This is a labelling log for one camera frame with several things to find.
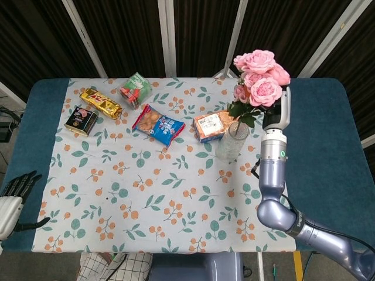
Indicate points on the textured clear glass vase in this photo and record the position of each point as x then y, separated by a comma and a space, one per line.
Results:
230, 146

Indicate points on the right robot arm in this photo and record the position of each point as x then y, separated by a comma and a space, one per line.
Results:
274, 175

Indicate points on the pink rose bouquet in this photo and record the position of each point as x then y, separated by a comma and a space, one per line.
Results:
263, 90

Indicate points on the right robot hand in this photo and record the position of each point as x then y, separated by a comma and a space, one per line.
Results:
278, 118

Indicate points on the blue fabric table cover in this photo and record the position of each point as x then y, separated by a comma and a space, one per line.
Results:
319, 140

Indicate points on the white screen frame post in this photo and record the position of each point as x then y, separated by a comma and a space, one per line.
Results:
238, 26
11, 93
325, 44
166, 38
369, 142
85, 38

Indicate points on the gold foil snack packet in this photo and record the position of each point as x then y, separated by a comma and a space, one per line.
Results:
101, 102

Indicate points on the grey robot torso base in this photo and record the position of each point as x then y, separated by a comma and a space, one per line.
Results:
196, 267

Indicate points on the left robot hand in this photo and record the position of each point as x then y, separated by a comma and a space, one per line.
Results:
10, 210

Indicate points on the green red snack bag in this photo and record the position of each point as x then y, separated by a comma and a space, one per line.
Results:
136, 89

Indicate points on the white fruit-print tablecloth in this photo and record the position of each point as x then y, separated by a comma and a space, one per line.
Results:
152, 193

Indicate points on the white black checkered cloth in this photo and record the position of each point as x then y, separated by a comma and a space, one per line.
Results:
96, 267

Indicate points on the orange and blue cracker box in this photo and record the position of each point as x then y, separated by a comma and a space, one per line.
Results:
209, 126

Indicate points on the black and gold tin can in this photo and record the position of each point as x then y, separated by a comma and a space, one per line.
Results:
79, 123

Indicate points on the blue biscuit bag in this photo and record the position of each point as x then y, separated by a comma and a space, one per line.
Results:
159, 126

